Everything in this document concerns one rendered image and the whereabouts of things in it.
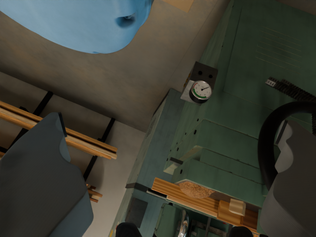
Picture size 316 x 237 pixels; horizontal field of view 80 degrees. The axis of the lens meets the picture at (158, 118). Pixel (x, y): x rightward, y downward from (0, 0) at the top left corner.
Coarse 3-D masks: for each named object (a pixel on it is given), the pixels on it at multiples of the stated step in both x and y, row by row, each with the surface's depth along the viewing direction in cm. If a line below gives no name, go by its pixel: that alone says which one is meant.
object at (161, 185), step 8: (160, 184) 64; (168, 184) 64; (160, 192) 64; (168, 192) 63; (176, 192) 63; (184, 200) 63; (192, 200) 63; (200, 200) 63; (208, 200) 64; (216, 200) 64; (208, 208) 63; (216, 208) 63
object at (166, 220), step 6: (162, 210) 76; (168, 210) 76; (174, 210) 76; (180, 210) 76; (162, 216) 74; (168, 216) 75; (174, 216) 75; (162, 222) 74; (168, 222) 74; (174, 222) 74; (156, 228) 75; (162, 228) 73; (168, 228) 73; (174, 228) 73; (156, 234) 72; (162, 234) 72; (168, 234) 72
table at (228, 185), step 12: (180, 168) 62; (192, 168) 51; (204, 168) 52; (216, 168) 52; (180, 180) 56; (192, 180) 50; (204, 180) 51; (216, 180) 51; (228, 180) 52; (240, 180) 52; (216, 192) 52; (228, 192) 50; (240, 192) 51; (252, 192) 51; (264, 192) 51; (252, 204) 50
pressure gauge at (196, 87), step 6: (192, 84) 54; (198, 84) 55; (204, 84) 55; (192, 90) 53; (198, 90) 54; (204, 90) 54; (210, 90) 55; (192, 96) 54; (198, 96) 53; (204, 96) 54; (210, 96) 54; (198, 102) 55; (204, 102) 55
